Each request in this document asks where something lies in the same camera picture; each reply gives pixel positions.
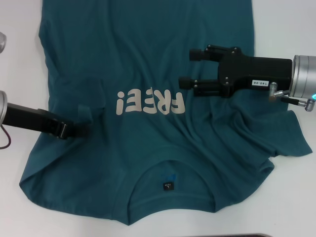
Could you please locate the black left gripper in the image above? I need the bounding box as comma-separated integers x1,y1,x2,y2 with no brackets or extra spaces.
4,103,93,140

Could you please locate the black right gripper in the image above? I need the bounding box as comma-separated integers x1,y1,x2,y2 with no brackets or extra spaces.
178,44,294,98

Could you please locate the teal blue printed t-shirt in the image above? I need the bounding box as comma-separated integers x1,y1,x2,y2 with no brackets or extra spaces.
19,0,312,219

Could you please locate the maroon cable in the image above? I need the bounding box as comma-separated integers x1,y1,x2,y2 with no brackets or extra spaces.
0,124,12,150

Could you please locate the right arm connector cable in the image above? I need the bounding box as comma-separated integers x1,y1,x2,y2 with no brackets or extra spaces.
269,82,316,113

